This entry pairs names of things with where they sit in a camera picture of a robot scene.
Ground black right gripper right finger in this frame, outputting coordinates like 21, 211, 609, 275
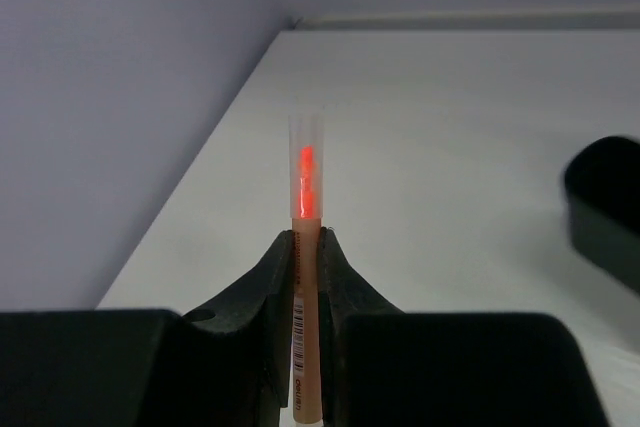
317, 227, 402, 426

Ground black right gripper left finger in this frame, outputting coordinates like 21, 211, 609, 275
184, 230, 293, 426

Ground orange highlighter pen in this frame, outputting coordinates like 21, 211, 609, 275
289, 113, 323, 426

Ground black stationery container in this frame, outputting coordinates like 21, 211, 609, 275
562, 136, 639, 293

